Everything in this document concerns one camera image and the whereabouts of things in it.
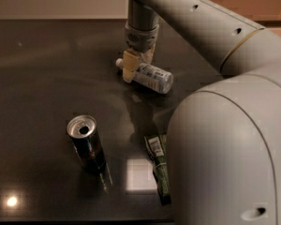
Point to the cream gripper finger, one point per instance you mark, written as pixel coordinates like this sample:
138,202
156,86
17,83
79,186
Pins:
148,56
131,61

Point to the blue energy drink can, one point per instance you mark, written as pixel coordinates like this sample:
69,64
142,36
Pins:
83,133

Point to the green snack bag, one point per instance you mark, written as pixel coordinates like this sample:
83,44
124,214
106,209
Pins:
156,149

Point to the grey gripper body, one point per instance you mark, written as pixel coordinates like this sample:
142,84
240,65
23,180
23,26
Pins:
140,39

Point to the blue plastic water bottle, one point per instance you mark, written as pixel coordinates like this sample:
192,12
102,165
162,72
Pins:
147,75

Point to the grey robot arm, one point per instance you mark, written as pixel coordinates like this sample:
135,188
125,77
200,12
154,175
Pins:
224,140

